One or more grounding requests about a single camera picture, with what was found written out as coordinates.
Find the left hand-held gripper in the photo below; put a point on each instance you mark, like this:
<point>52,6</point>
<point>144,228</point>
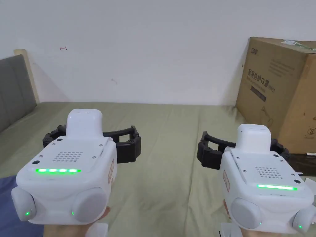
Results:
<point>64,158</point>

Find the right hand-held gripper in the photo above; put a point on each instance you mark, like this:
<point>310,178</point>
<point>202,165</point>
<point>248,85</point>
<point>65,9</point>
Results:
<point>264,187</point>

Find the person's right hand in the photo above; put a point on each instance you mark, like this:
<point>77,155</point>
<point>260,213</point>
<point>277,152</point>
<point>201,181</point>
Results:
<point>266,234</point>

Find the person's left hand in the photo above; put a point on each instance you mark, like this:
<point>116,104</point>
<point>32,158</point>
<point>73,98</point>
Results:
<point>66,231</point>

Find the large brown cardboard carton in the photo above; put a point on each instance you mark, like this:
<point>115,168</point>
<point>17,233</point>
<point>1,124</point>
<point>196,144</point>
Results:
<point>271,98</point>

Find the bed with pale green sheet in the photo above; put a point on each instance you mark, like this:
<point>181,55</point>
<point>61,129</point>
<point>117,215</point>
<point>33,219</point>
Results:
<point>167,148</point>

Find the grey padded headboard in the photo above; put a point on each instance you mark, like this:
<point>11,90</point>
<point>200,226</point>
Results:
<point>14,93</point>

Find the dark blue garment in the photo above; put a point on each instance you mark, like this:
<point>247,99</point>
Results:
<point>7,209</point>

